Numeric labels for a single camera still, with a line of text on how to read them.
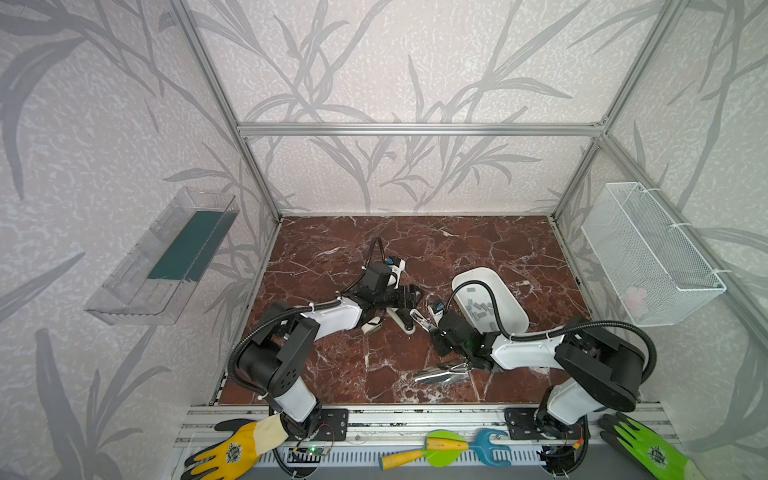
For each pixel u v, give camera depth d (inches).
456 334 27.2
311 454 28.2
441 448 26.9
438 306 31.0
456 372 31.9
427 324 35.0
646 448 27.3
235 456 26.3
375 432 28.9
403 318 34.4
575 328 19.1
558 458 29.0
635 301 28.4
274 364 17.8
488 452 26.8
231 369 17.1
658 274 24.3
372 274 28.3
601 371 17.5
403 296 31.6
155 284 24.9
